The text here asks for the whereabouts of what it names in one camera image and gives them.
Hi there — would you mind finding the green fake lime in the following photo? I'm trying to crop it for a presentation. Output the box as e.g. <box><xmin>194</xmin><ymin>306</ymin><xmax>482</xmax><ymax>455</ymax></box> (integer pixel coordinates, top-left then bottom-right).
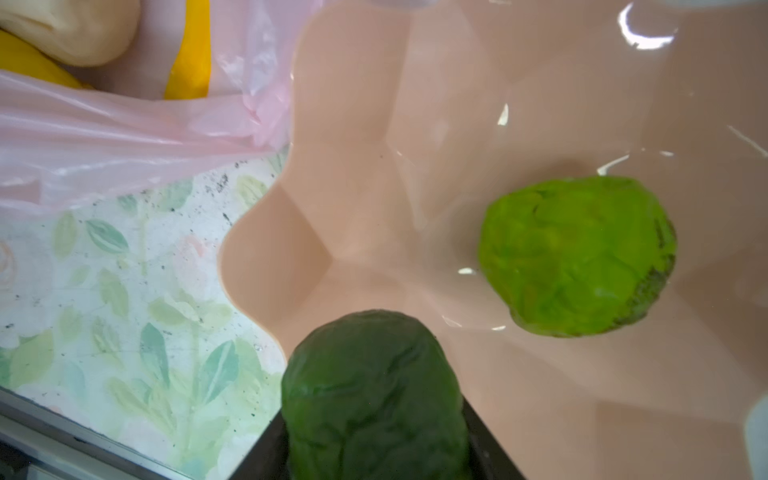
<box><xmin>281</xmin><ymin>310</ymin><xmax>471</xmax><ymax>479</ymax></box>

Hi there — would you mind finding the aluminium rail frame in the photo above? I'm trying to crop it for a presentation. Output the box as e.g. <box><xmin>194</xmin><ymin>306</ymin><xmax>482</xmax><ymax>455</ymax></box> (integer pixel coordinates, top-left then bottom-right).
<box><xmin>1</xmin><ymin>388</ymin><xmax>188</xmax><ymax>479</ymax></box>

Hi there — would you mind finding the pink flower-shaped bowl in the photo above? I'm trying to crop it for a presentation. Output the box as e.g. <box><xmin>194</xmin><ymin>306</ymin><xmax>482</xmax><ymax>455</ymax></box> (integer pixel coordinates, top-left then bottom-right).
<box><xmin>218</xmin><ymin>1</ymin><xmax>767</xmax><ymax>479</ymax></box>

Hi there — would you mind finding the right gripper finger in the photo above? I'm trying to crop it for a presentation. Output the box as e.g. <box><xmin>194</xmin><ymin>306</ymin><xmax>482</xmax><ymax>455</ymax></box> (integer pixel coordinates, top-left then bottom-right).
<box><xmin>462</xmin><ymin>399</ymin><xmax>525</xmax><ymax>480</ymax></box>

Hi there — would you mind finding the pink plastic bag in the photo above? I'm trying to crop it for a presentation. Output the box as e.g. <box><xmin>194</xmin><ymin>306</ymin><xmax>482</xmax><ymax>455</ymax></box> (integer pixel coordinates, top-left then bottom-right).
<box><xmin>1</xmin><ymin>1</ymin><xmax>321</xmax><ymax>217</ymax></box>

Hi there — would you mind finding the beige fake garlic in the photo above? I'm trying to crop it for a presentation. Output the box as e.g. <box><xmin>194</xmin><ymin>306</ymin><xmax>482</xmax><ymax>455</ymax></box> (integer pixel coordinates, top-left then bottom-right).
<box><xmin>1</xmin><ymin>0</ymin><xmax>141</xmax><ymax>67</ymax></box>

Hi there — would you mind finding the bright green fake fruit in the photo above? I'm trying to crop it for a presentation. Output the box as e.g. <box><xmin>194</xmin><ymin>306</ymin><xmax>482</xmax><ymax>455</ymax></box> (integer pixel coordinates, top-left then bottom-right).
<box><xmin>477</xmin><ymin>176</ymin><xmax>677</xmax><ymax>338</ymax></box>

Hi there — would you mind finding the yellow fake fruit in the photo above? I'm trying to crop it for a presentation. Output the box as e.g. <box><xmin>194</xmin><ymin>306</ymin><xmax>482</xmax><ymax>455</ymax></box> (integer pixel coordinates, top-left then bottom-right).
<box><xmin>1</xmin><ymin>1</ymin><xmax>212</xmax><ymax>100</ymax></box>

